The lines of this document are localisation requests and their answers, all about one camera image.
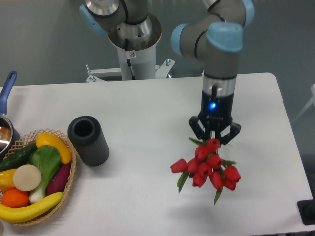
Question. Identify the dark grey ribbed vase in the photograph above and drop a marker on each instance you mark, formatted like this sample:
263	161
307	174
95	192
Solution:
86	135

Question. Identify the yellow squash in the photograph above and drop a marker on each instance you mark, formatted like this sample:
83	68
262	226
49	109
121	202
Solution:
47	139

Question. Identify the green cucumber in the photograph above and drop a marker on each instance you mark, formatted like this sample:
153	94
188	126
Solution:
19	158

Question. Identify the red tulip bouquet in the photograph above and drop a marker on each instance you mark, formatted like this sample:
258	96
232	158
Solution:
207	165

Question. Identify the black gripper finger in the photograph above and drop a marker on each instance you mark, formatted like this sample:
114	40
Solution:
200	127
234	131

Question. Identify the white frame at right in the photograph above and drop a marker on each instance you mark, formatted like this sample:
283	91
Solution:
307	107

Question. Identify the green bok choy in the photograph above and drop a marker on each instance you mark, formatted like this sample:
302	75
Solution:
48	160

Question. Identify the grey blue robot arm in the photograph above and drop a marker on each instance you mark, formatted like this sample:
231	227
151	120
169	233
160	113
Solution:
216	41

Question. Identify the yellow banana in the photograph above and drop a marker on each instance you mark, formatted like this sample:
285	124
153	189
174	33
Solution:
27	213

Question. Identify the yellow bell pepper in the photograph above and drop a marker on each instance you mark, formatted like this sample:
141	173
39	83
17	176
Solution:
6	180

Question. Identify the black device at edge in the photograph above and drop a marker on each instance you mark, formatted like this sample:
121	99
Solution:
307	211

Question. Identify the woven wicker basket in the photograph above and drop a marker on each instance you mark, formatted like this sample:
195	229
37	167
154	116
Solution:
30	139

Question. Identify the purple eggplant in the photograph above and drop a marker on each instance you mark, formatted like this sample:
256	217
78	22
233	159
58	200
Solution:
59	181

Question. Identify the orange fruit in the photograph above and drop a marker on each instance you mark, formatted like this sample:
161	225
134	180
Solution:
15	198

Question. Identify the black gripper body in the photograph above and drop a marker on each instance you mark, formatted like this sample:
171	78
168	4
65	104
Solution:
215	114

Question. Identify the beige round disc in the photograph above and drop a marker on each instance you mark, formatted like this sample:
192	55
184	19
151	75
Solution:
27	177

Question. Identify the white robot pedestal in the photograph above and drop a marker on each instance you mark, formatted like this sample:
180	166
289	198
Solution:
136	49

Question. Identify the blue handled saucepan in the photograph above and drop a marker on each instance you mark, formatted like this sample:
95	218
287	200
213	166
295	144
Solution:
8	134

